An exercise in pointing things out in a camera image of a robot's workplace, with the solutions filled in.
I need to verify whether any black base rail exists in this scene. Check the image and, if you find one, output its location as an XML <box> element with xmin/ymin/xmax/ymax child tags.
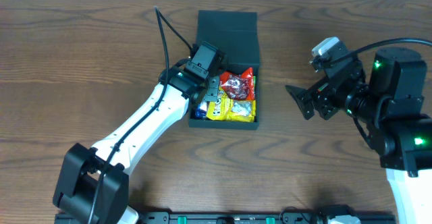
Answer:
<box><xmin>54</xmin><ymin>212</ymin><xmax>396</xmax><ymax>224</ymax></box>

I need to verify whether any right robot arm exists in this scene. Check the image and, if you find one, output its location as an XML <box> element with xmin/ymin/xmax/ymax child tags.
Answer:
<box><xmin>286</xmin><ymin>37</ymin><xmax>431</xmax><ymax>223</ymax></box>

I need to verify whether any red Hacks candy bag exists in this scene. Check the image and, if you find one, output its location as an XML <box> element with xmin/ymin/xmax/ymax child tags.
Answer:
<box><xmin>219</xmin><ymin>67</ymin><xmax>255</xmax><ymax>101</ymax></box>

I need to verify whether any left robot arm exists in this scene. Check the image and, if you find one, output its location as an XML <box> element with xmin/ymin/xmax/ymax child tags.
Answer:
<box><xmin>53</xmin><ymin>42</ymin><xmax>227</xmax><ymax>224</ymax></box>

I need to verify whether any long blue snack bar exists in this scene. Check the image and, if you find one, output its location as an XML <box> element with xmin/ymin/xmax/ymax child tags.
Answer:
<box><xmin>194</xmin><ymin>101</ymin><xmax>209</xmax><ymax>119</ymax></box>

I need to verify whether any dark green open box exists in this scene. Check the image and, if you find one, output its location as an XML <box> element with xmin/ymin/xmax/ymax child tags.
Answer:
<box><xmin>188</xmin><ymin>9</ymin><xmax>261</xmax><ymax>131</ymax></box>

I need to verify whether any yellow candy bag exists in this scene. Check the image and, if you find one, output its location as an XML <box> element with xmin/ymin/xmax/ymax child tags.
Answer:
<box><xmin>206</xmin><ymin>87</ymin><xmax>257</xmax><ymax>123</ymax></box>

